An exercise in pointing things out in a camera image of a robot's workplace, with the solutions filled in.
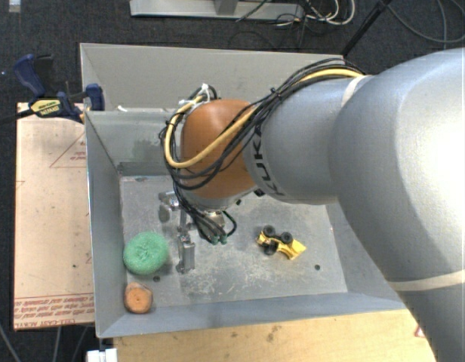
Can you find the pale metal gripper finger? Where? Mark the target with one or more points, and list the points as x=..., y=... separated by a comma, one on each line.
x=190, y=255
x=180, y=258

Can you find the green round scrubber sponge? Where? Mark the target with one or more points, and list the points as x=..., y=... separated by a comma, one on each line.
x=145, y=253

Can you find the orange-brown round slice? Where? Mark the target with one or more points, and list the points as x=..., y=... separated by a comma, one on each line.
x=137, y=297

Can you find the grey metal bin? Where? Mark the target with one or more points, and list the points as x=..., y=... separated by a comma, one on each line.
x=247, y=273

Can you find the yellow toy vehicle black wheels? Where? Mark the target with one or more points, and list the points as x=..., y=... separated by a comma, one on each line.
x=287, y=248

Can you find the brown cardboard board red print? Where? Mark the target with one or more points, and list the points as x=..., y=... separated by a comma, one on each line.
x=51, y=217

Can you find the black cylinder on white bracket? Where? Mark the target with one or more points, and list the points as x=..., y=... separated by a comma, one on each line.
x=259, y=192

